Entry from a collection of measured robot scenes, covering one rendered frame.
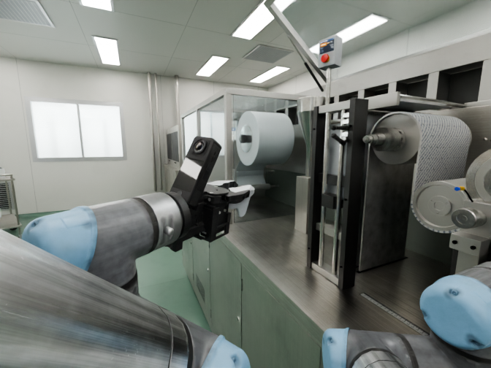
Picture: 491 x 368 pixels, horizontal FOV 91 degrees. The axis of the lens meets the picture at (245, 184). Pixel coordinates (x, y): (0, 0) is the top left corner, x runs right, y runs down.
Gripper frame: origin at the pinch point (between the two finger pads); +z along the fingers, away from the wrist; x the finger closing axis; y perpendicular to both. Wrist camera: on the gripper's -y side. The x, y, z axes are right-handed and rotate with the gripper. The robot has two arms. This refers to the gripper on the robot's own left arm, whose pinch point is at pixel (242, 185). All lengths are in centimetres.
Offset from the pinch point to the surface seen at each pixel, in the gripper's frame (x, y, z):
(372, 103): 17.6, -22.9, 37.5
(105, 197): -462, 162, 224
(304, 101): -12, -26, 65
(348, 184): 17.0, -0.2, 27.4
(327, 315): 20.5, 31.1, 14.4
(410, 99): 26, -25, 40
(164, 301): -113, 140, 82
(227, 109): -48, -20, 58
